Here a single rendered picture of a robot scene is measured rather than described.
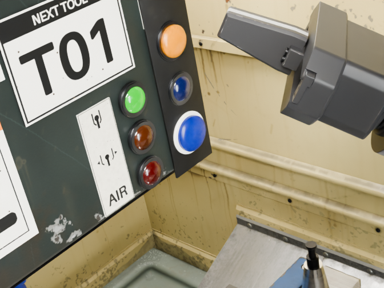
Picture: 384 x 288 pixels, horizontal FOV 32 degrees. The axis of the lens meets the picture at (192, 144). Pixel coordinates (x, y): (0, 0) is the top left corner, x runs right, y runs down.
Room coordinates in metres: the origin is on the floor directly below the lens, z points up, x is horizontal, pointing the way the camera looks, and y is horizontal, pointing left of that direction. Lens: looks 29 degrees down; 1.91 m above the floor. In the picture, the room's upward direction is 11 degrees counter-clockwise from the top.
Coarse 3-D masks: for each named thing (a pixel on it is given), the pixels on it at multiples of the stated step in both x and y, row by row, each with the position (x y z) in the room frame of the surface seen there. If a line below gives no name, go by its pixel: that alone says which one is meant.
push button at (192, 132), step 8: (184, 120) 0.47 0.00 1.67; (192, 120) 0.47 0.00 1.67; (200, 120) 0.48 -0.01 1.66; (184, 128) 0.47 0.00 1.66; (192, 128) 0.47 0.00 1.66; (200, 128) 0.48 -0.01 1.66; (184, 136) 0.46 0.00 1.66; (192, 136) 0.47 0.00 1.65; (200, 136) 0.47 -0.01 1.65; (184, 144) 0.46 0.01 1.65; (192, 144) 0.47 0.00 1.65; (200, 144) 0.47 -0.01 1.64
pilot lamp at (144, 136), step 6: (144, 126) 0.44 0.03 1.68; (138, 132) 0.44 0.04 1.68; (144, 132) 0.44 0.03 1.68; (150, 132) 0.44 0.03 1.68; (138, 138) 0.44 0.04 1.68; (144, 138) 0.44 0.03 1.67; (150, 138) 0.44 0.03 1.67; (138, 144) 0.44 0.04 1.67; (144, 144) 0.44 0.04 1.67; (150, 144) 0.45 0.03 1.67
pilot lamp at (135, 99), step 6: (132, 90) 0.44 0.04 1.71; (138, 90) 0.44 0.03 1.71; (126, 96) 0.44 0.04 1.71; (132, 96) 0.44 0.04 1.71; (138, 96) 0.44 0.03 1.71; (144, 96) 0.45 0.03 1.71; (126, 102) 0.44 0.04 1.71; (132, 102) 0.44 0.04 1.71; (138, 102) 0.44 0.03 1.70; (144, 102) 0.45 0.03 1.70; (126, 108) 0.44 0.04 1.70; (132, 108) 0.44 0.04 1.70; (138, 108) 0.44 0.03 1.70
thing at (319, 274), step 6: (306, 264) 0.71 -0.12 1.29; (306, 270) 0.70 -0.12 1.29; (312, 270) 0.69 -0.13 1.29; (318, 270) 0.69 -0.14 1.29; (324, 270) 0.70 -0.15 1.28; (306, 276) 0.70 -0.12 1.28; (312, 276) 0.69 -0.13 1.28; (318, 276) 0.69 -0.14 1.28; (324, 276) 0.70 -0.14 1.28; (306, 282) 0.70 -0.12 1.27; (312, 282) 0.69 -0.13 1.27; (318, 282) 0.69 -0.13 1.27; (324, 282) 0.69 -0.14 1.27
